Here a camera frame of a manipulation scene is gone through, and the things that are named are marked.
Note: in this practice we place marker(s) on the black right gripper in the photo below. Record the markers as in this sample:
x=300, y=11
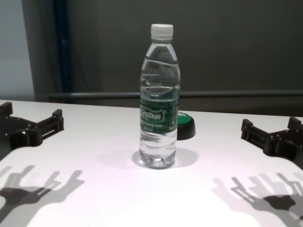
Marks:
x=286, y=144

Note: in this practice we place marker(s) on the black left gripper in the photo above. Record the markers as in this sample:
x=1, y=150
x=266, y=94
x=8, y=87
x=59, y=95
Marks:
x=14, y=127

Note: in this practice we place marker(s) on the clear water bottle green label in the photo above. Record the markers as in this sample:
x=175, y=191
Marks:
x=158, y=142

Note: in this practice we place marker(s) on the green YES button black base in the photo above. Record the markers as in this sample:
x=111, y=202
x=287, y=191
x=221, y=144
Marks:
x=188, y=127

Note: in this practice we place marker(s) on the thin grey horizontal rail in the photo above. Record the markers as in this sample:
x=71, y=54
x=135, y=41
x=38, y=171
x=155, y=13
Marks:
x=94, y=96

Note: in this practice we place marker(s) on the dark blue vertical post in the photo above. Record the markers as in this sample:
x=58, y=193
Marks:
x=62, y=47

